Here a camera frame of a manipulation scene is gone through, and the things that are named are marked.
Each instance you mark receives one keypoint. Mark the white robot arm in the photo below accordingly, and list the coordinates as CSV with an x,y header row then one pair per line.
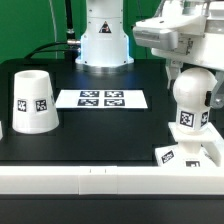
x,y
104,45

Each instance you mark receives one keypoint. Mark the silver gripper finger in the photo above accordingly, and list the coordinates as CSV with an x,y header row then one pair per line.
x,y
215,97

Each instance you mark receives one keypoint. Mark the white lamp base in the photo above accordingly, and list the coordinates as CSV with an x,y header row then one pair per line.
x,y
204,149

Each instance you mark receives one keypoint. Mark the white marker sheet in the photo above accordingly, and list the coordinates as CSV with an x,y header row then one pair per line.
x,y
100,99

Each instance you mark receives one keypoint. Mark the white lamp bulb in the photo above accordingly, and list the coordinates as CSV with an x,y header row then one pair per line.
x,y
189,90

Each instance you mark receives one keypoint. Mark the white lamp shade cone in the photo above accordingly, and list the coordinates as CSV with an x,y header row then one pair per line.
x,y
34,109

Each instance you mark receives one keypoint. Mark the white front fence wall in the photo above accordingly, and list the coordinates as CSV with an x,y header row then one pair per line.
x,y
106,180

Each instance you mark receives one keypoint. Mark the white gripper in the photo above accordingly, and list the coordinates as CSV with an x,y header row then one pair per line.
x,y
188,31

